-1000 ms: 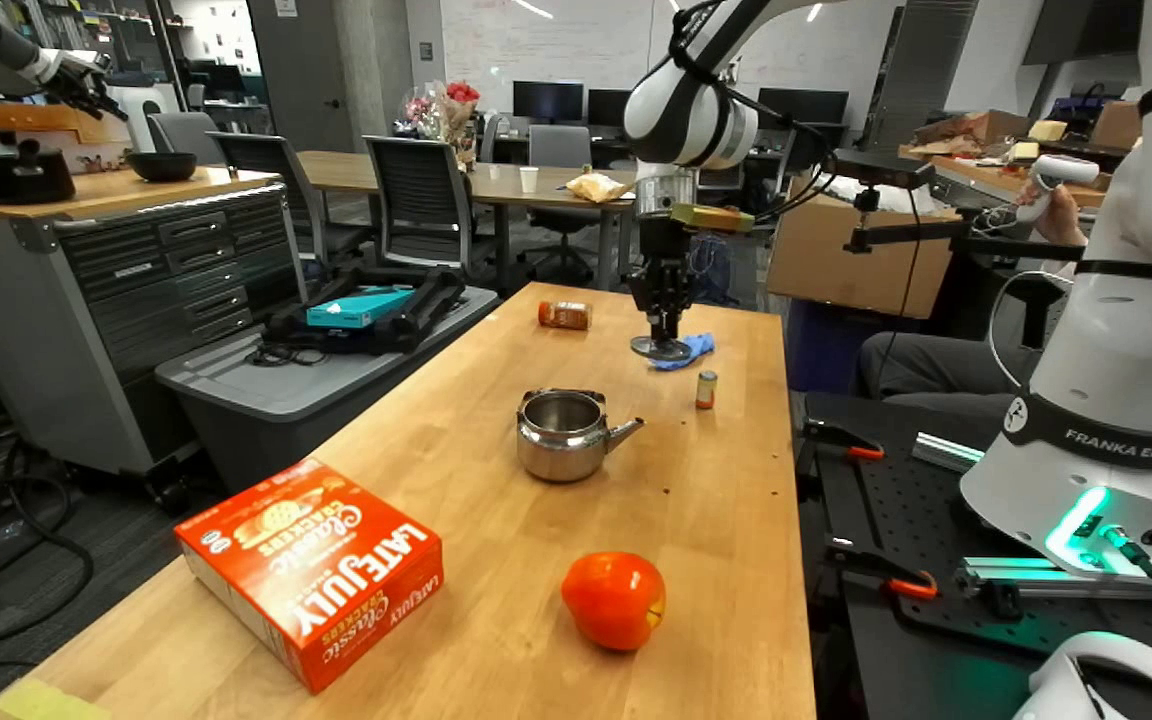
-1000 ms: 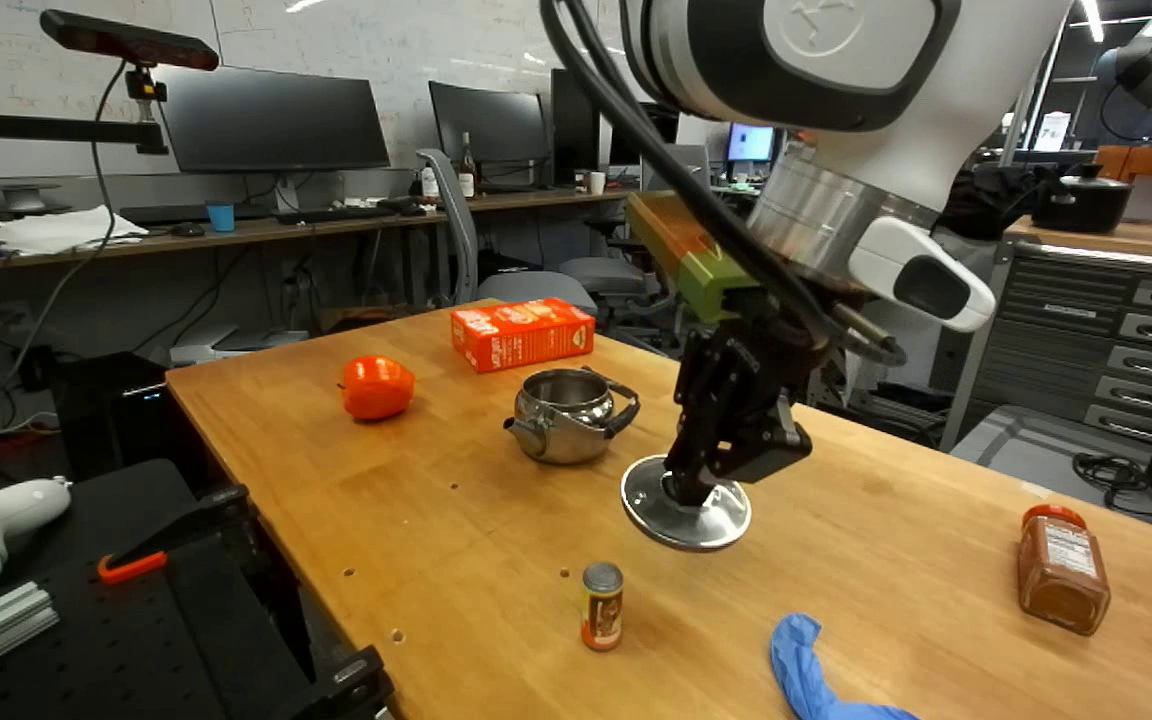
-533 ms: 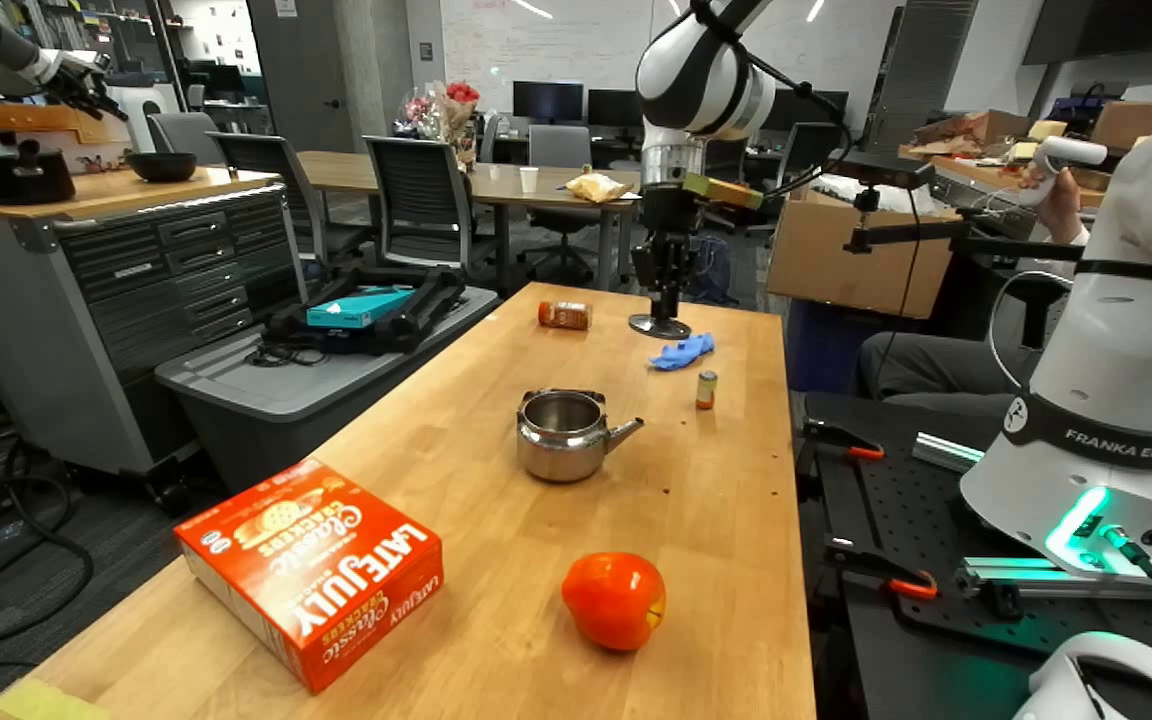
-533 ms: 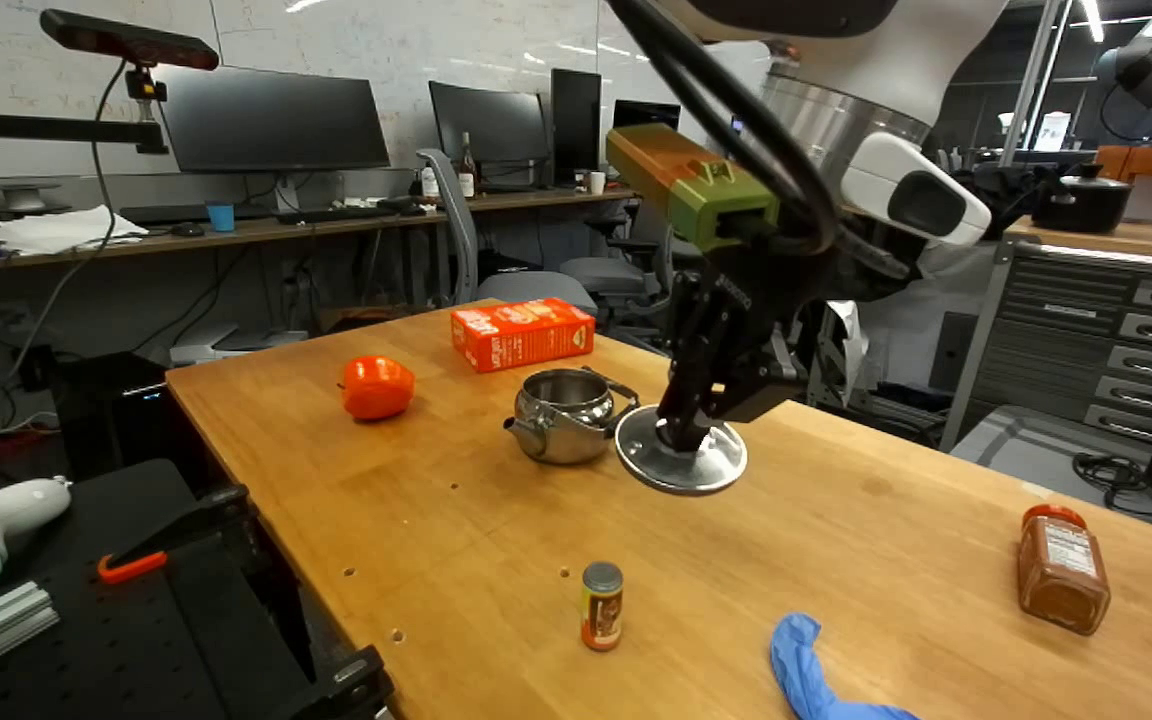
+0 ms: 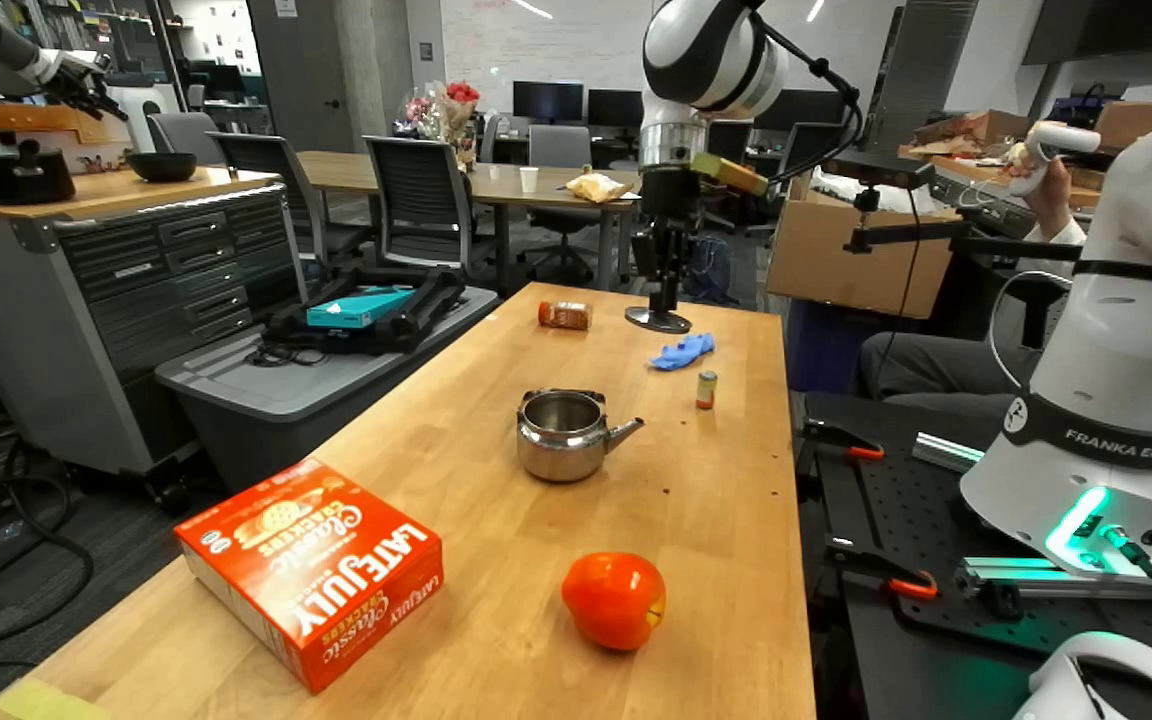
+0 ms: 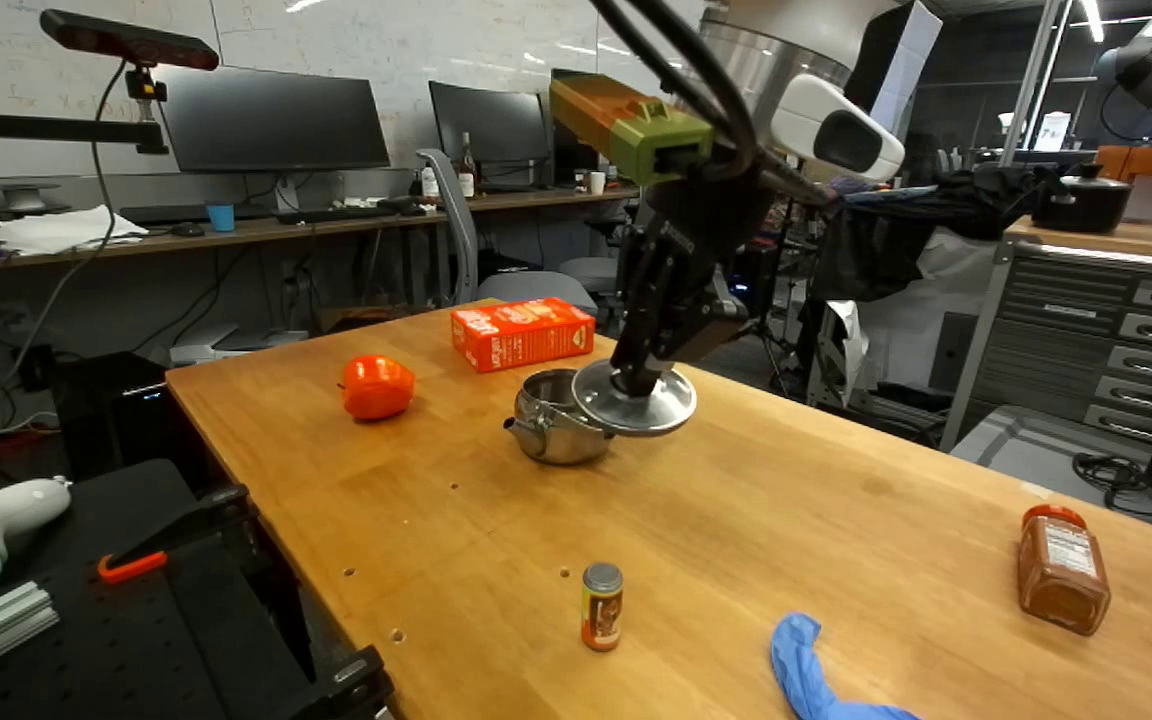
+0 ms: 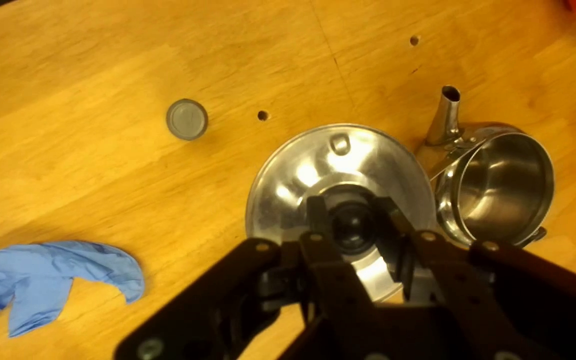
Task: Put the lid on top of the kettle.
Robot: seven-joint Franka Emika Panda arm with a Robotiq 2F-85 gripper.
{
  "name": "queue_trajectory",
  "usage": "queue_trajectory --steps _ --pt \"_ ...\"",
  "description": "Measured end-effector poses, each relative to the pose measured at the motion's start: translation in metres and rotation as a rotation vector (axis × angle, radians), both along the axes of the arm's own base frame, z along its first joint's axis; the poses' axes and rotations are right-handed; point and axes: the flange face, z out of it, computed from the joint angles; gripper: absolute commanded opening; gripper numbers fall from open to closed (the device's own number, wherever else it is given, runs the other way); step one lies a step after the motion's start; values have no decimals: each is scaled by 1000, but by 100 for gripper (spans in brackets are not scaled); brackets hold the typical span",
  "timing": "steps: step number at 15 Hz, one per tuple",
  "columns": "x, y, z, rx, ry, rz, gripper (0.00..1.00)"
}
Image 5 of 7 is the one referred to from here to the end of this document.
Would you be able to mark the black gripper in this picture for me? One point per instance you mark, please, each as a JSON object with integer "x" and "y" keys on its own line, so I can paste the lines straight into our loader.
{"x": 670, "y": 202}

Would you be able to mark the steel lid black knob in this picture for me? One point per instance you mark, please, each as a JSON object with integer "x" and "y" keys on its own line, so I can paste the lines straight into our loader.
{"x": 659, "y": 320}

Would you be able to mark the white handheld VR controller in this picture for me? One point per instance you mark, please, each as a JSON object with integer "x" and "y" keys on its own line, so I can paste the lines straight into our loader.
{"x": 1063, "y": 136}

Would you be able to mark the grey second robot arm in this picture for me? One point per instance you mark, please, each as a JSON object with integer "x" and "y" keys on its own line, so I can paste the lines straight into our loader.
{"x": 18, "y": 53}

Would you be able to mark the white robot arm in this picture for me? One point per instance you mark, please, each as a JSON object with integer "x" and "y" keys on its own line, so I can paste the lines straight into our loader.
{"x": 1121, "y": 344}

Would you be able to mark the steel kettle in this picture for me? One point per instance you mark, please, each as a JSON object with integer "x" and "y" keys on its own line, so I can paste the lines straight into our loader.
{"x": 561, "y": 440}

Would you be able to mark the operator hand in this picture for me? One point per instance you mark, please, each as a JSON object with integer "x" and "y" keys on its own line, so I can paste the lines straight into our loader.
{"x": 1063, "y": 194}

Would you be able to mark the yellow snack bag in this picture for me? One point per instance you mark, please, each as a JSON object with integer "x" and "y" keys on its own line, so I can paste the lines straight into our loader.
{"x": 599, "y": 188}

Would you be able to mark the brown sauce bottle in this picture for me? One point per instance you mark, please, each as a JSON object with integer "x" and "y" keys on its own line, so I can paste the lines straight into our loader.
{"x": 561, "y": 318}

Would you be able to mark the black computer monitor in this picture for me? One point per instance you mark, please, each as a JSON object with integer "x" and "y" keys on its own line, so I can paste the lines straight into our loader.
{"x": 613, "y": 110}
{"x": 544, "y": 101}

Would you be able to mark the wooden meeting table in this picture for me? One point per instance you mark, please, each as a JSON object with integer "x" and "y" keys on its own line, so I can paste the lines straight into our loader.
{"x": 523, "y": 183}

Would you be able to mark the brown cardboard box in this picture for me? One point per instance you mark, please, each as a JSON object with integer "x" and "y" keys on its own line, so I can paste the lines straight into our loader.
{"x": 840, "y": 274}

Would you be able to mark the grey mesh office chair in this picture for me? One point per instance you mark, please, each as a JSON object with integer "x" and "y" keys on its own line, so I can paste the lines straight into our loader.
{"x": 418, "y": 202}
{"x": 260, "y": 173}

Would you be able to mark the operator legs dark trousers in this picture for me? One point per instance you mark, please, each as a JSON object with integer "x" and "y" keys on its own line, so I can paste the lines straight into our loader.
{"x": 938, "y": 363}

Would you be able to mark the teal case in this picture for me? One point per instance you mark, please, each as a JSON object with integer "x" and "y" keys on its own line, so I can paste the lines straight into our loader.
{"x": 362, "y": 306}

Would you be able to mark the orange toy tomato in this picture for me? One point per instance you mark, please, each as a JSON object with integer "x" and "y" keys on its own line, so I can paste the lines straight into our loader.
{"x": 613, "y": 600}

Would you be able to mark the aluminium extrusion bar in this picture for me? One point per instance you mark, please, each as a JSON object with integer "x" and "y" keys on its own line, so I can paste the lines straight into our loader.
{"x": 1003, "y": 575}
{"x": 948, "y": 451}

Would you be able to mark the grey storage bin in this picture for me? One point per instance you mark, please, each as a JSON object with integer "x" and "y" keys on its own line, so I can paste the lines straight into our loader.
{"x": 310, "y": 395}

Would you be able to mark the black robot stand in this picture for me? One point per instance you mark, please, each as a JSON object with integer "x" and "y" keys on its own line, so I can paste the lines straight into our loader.
{"x": 836, "y": 640}

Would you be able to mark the orange cracker box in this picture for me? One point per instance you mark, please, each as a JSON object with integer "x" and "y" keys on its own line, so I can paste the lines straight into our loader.
{"x": 310, "y": 575}

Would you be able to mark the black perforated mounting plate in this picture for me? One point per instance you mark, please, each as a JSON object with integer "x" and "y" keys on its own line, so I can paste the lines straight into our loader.
{"x": 963, "y": 661}

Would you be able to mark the black bowl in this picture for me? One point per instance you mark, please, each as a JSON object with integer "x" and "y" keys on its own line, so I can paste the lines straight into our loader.
{"x": 161, "y": 166}

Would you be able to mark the grey tool cabinet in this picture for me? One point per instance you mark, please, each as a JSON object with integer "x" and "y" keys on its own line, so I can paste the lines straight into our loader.
{"x": 98, "y": 306}

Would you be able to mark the black pot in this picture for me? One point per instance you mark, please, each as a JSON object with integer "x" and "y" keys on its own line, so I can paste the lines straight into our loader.
{"x": 18, "y": 173}

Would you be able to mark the yellow sponge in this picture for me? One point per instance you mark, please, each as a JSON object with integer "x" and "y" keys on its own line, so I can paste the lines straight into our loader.
{"x": 48, "y": 700}

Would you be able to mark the yellow green wrist camera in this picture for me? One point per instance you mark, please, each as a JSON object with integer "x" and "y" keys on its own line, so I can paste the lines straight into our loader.
{"x": 733, "y": 173}

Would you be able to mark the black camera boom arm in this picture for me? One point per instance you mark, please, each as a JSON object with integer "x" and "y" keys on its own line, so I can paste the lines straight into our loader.
{"x": 948, "y": 241}

